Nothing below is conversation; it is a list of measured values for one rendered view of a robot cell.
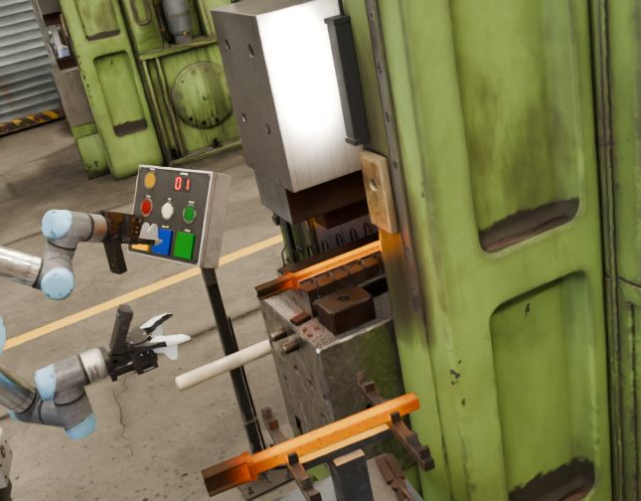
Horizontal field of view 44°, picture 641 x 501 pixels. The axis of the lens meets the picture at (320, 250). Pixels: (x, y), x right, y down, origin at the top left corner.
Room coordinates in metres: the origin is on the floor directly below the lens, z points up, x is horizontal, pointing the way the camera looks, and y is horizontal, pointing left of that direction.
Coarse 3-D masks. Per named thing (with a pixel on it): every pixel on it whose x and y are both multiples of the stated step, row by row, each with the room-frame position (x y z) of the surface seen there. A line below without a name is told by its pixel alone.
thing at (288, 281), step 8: (360, 248) 1.91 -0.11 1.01; (368, 248) 1.90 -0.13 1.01; (376, 248) 1.90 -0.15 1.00; (336, 256) 1.88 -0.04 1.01; (344, 256) 1.87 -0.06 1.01; (352, 256) 1.87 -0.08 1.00; (320, 264) 1.86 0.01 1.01; (328, 264) 1.85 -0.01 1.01; (336, 264) 1.85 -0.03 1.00; (288, 272) 1.84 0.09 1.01; (296, 272) 1.84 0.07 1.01; (304, 272) 1.83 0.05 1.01; (312, 272) 1.83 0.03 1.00; (272, 280) 1.81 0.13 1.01; (280, 280) 1.80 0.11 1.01; (288, 280) 1.81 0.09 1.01; (296, 280) 1.80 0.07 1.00; (256, 288) 1.79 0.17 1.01; (264, 288) 1.78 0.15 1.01; (272, 288) 1.80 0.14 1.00; (280, 288) 1.80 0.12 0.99; (288, 288) 1.80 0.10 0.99; (296, 288) 1.80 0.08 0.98; (256, 296) 1.80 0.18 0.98; (264, 296) 1.78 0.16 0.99
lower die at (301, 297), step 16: (368, 240) 1.99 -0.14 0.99; (320, 256) 1.97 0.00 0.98; (368, 256) 1.87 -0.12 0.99; (320, 272) 1.83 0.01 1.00; (336, 272) 1.82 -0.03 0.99; (352, 272) 1.81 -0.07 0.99; (368, 272) 1.82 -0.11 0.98; (304, 288) 1.77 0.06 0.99; (320, 288) 1.77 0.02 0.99; (384, 288) 1.83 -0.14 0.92; (304, 304) 1.79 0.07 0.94
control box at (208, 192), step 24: (144, 168) 2.42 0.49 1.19; (168, 168) 2.35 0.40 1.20; (144, 192) 2.38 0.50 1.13; (168, 192) 2.31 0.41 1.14; (192, 192) 2.24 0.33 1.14; (216, 192) 2.21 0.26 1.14; (144, 216) 2.34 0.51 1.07; (216, 216) 2.19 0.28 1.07; (216, 240) 2.17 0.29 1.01; (192, 264) 2.13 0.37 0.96; (216, 264) 2.16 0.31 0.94
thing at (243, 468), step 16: (400, 400) 1.28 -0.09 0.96; (416, 400) 1.27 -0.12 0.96; (352, 416) 1.26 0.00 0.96; (368, 416) 1.25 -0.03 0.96; (384, 416) 1.25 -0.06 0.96; (320, 432) 1.23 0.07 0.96; (336, 432) 1.22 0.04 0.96; (352, 432) 1.23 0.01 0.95; (272, 448) 1.21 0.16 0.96; (288, 448) 1.20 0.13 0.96; (304, 448) 1.20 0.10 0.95; (224, 464) 1.18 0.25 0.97; (240, 464) 1.17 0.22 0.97; (256, 464) 1.18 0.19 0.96; (272, 464) 1.18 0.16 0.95; (208, 480) 1.16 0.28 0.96; (224, 480) 1.17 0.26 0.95; (240, 480) 1.17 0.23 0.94
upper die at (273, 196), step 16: (256, 176) 1.93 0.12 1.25; (352, 176) 1.82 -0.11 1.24; (272, 192) 1.84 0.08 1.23; (288, 192) 1.76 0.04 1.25; (304, 192) 1.77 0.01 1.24; (320, 192) 1.79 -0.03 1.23; (336, 192) 1.80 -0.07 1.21; (352, 192) 1.82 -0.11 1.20; (272, 208) 1.86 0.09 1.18; (288, 208) 1.76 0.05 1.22; (304, 208) 1.77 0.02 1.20; (320, 208) 1.78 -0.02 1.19; (336, 208) 1.80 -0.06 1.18
